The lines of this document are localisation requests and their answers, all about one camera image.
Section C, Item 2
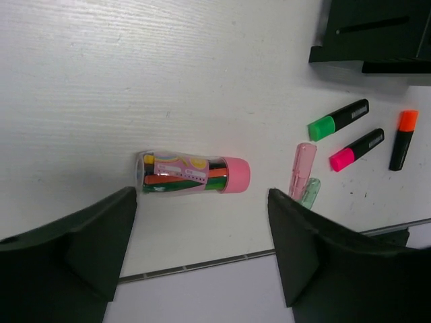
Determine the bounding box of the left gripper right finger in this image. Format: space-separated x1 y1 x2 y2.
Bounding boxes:
267 188 430 322

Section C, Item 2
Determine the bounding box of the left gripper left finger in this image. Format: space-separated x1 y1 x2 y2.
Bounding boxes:
1 187 137 322

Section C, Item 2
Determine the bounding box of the orange cap black highlighter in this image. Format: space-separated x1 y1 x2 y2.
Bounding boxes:
389 110 419 172

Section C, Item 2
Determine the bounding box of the green translucent eraser pen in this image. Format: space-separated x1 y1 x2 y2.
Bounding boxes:
299 178 321 210

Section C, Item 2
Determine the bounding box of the pink cap black highlighter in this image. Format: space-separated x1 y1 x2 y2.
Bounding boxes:
329 129 385 172

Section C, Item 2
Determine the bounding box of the pink translucent eraser pen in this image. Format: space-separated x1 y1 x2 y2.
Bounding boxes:
288 143 317 201

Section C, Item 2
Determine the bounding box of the pink-capped crayon tube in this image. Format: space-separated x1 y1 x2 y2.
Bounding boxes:
135 150 251 194

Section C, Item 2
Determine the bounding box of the green cap black highlighter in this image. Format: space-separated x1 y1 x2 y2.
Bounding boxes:
307 99 369 142

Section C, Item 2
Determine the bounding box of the black metal organizer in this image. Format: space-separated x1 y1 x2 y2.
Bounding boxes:
308 0 430 75

